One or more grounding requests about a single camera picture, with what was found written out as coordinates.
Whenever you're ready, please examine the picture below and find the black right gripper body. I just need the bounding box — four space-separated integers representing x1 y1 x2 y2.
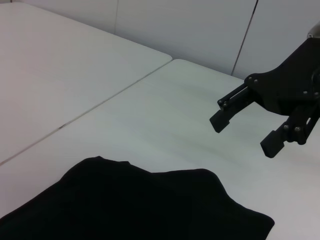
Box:
244 36 320 117

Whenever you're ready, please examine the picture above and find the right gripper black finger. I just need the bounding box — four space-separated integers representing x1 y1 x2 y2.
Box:
209 83 259 134
259 99 320 159

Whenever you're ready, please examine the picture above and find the black shirt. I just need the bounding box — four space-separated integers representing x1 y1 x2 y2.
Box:
0 155 276 240

